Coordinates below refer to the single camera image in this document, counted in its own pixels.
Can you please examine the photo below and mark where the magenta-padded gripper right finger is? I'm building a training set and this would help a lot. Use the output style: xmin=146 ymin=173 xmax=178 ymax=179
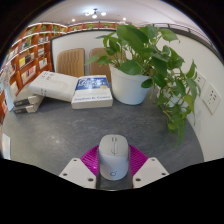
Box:
xmin=127 ymin=144 xmax=170 ymax=190

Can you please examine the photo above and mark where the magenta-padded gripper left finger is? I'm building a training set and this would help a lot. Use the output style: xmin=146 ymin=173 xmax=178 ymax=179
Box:
xmin=59 ymin=144 xmax=101 ymax=190

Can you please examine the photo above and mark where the white computer mouse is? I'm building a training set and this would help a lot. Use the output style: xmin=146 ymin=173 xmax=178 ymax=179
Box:
xmin=97 ymin=134 xmax=130 ymax=181

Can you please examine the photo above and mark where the pastel printed mouse pad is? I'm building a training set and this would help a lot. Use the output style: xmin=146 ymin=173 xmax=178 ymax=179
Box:
xmin=0 ymin=133 xmax=12 ymax=160

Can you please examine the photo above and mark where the white book with blue cover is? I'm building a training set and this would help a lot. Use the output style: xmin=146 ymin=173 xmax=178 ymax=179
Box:
xmin=70 ymin=74 xmax=114 ymax=110

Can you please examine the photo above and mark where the green plant in white pot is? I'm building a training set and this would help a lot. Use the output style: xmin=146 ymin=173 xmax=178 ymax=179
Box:
xmin=85 ymin=23 xmax=201 ymax=148

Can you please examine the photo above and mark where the white hardcover book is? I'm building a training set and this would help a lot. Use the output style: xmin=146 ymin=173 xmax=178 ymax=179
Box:
xmin=28 ymin=70 xmax=79 ymax=103

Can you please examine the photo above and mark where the orange wooden bookshelf unit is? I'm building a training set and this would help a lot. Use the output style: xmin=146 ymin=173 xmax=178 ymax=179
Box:
xmin=0 ymin=21 xmax=121 ymax=124

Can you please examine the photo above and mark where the ceiling light cluster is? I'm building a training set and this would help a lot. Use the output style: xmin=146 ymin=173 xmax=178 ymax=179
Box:
xmin=83 ymin=8 xmax=108 ymax=20

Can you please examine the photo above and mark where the white wall socket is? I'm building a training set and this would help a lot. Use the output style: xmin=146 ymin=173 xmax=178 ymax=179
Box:
xmin=202 ymin=83 xmax=222 ymax=116
xmin=194 ymin=71 xmax=207 ymax=96

